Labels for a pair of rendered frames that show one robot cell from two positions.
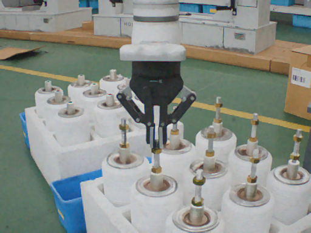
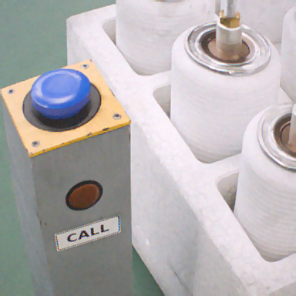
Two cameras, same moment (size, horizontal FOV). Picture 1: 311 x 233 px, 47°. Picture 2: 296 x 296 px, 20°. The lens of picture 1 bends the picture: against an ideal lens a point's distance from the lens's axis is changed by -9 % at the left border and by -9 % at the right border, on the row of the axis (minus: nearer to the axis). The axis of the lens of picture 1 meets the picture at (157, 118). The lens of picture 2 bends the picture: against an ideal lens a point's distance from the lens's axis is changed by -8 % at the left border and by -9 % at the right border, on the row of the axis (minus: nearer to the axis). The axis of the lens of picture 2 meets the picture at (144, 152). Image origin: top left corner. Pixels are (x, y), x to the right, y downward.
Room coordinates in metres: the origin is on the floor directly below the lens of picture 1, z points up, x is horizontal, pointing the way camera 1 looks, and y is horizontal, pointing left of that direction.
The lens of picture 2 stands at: (0.54, -0.72, 0.69)
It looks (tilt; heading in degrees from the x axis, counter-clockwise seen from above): 45 degrees down; 97
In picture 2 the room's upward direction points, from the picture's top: straight up
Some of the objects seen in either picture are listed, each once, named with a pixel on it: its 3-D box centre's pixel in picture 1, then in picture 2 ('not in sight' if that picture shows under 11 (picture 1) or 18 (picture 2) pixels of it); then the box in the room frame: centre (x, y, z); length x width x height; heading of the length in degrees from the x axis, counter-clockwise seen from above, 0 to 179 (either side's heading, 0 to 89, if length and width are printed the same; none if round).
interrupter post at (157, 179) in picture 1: (157, 179); not in sight; (0.58, 0.00, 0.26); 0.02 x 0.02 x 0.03
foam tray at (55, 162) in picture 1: (97, 141); not in sight; (1.11, 0.19, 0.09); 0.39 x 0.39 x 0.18; 31
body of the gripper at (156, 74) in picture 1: (156, 76); not in sight; (0.58, 0.00, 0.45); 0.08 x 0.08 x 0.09
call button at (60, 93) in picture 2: not in sight; (60, 96); (0.44, -0.32, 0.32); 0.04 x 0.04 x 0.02
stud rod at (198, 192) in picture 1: (198, 192); not in sight; (0.48, -0.06, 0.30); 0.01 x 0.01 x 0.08; 3
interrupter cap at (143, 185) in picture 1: (157, 185); not in sight; (0.58, 0.00, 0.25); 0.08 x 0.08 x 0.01
